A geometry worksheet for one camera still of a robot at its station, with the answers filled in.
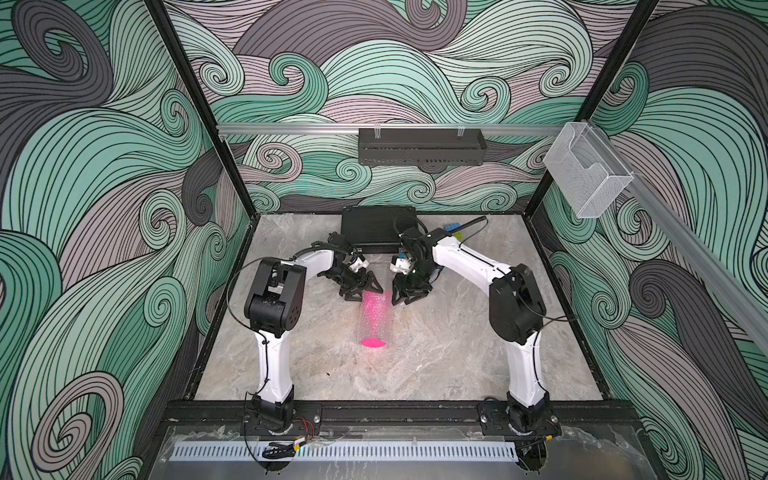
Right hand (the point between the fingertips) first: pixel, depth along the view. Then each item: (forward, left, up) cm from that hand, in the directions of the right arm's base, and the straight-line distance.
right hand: (397, 303), depth 87 cm
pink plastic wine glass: (-1, +6, +1) cm, 6 cm away
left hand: (+5, +7, -3) cm, 9 cm away
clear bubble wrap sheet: (-7, +4, 0) cm, 8 cm away
